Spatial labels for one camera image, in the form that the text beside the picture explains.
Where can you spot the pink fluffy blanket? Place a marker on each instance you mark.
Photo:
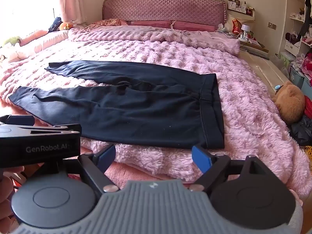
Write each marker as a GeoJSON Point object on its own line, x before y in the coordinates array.
{"type": "Point", "coordinates": [252, 124]}

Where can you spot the quilted mauve headboard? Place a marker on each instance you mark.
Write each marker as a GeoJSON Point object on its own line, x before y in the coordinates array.
{"type": "Point", "coordinates": [208, 12]}

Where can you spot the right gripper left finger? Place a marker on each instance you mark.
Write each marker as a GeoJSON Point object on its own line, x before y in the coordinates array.
{"type": "Point", "coordinates": [93, 169]}

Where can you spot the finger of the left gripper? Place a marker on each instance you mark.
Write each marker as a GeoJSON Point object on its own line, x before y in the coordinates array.
{"type": "Point", "coordinates": [26, 120]}

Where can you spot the white bedside lamp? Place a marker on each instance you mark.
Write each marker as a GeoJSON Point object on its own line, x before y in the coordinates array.
{"type": "Point", "coordinates": [245, 31]}

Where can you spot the pink long bolster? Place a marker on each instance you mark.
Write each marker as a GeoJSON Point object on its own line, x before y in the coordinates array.
{"type": "Point", "coordinates": [40, 40]}

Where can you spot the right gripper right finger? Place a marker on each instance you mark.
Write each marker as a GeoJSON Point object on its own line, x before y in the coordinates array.
{"type": "Point", "coordinates": [213, 167]}

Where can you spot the red snack bag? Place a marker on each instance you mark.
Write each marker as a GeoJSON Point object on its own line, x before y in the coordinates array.
{"type": "Point", "coordinates": [236, 27]}

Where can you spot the pink curtain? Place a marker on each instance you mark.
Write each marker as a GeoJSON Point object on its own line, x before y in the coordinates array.
{"type": "Point", "coordinates": [72, 10]}

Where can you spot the person's left hand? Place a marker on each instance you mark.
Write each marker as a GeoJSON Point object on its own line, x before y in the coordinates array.
{"type": "Point", "coordinates": [6, 211]}

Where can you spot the white open wardrobe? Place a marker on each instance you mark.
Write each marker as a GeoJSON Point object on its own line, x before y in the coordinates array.
{"type": "Point", "coordinates": [295, 50]}

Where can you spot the white wall shelf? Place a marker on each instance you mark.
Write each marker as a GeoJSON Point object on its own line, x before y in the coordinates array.
{"type": "Point", "coordinates": [236, 5]}

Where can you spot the red garment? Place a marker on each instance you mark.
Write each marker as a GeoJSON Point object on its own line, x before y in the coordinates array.
{"type": "Point", "coordinates": [308, 107]}

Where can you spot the dark blue plush toy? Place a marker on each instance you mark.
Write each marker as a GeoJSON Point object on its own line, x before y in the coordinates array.
{"type": "Point", "coordinates": [55, 25]}

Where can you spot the floral pink pillow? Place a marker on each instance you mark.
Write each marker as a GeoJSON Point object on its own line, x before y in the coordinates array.
{"type": "Point", "coordinates": [110, 22]}

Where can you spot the large brown teddy bear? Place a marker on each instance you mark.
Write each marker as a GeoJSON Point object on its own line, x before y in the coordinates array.
{"type": "Point", "coordinates": [290, 102]}

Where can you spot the black clothing pile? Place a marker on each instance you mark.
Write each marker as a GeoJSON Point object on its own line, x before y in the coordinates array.
{"type": "Point", "coordinates": [301, 131]}

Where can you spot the orange plush toy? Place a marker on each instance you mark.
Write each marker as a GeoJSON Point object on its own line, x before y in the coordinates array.
{"type": "Point", "coordinates": [65, 26]}

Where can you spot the dark navy pants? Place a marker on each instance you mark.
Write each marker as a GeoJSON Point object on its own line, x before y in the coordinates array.
{"type": "Point", "coordinates": [132, 103]}

